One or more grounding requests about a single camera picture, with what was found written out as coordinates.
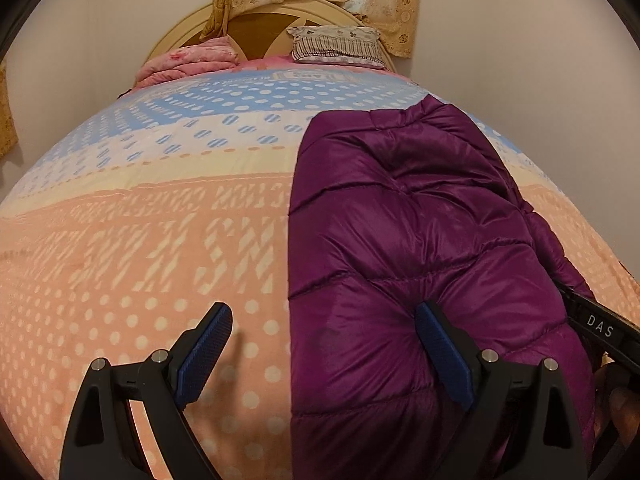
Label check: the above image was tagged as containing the striped patterned pillow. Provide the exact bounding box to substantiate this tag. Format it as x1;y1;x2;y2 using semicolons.
287;25;388;68

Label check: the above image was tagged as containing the folded pink quilt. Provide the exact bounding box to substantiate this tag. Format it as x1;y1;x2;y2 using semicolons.
134;36;240;90

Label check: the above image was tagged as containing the pink and blue dotted blanket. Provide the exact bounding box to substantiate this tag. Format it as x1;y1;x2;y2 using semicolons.
0;57;640;480

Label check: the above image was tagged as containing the cream wooden headboard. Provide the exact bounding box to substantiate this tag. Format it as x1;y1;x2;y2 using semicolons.
150;0;401;73

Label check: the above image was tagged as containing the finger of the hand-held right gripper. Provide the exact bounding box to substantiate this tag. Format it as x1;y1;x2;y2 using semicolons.
554;280;583;313

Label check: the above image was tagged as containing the person's right hand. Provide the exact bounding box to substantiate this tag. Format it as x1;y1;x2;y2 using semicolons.
594;360;640;443

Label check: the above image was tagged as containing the purple hooded puffer jacket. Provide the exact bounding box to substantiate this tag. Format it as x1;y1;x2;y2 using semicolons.
287;95;598;480

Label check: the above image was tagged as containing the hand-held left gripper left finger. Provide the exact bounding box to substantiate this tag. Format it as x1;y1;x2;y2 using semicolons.
59;301;235;480

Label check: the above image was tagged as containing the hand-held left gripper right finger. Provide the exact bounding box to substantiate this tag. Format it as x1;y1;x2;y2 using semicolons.
415;301;588;480

